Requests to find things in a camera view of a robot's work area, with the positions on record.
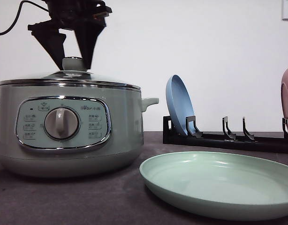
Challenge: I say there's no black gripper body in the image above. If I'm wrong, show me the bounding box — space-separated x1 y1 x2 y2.
44 0 113 30

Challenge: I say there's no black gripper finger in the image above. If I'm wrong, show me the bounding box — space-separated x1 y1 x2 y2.
28 20 67 70
74 25 106 70

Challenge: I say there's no glass steamer lid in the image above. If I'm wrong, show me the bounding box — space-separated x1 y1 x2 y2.
0 57 141 90

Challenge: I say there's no green plate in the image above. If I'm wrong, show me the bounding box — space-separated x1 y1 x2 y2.
139 151 288 221

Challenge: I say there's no green electric steamer pot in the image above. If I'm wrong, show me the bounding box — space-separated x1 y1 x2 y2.
0 82 159 178

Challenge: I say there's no blue plate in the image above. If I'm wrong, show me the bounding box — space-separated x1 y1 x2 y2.
166 75 196 134

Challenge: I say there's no black plate rack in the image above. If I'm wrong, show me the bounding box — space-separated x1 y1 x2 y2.
163 116 288 154

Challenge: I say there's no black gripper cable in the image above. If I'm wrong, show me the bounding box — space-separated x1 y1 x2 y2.
0 0 48 35

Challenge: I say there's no white wall socket right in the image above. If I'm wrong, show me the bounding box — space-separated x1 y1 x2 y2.
281 0 288 22

